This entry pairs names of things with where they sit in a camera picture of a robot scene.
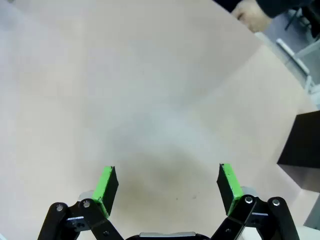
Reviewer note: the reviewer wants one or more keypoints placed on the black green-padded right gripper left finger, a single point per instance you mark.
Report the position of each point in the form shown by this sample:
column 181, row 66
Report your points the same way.
column 105, row 190

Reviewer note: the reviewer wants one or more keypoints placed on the person in black clothes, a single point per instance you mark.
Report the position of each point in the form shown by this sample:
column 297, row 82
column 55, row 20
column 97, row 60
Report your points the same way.
column 225, row 3

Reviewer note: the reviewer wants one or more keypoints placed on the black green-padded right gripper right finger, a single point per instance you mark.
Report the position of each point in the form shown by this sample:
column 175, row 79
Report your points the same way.
column 228, row 190

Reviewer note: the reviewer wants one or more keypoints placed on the white table with metal frame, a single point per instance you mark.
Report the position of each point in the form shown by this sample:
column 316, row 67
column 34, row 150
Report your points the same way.
column 297, row 60

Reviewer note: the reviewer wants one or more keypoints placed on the black office chair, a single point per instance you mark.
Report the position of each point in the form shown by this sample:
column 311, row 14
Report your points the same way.
column 303, row 20

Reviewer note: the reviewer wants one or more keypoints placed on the black open-top box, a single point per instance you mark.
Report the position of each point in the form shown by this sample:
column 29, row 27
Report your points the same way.
column 302, row 145

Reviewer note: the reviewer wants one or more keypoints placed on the person's dark-sleeved left forearm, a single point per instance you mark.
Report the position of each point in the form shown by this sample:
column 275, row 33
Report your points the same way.
column 280, row 6

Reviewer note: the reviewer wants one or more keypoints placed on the person's left hand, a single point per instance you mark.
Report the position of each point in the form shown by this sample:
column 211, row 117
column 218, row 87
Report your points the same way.
column 252, row 16

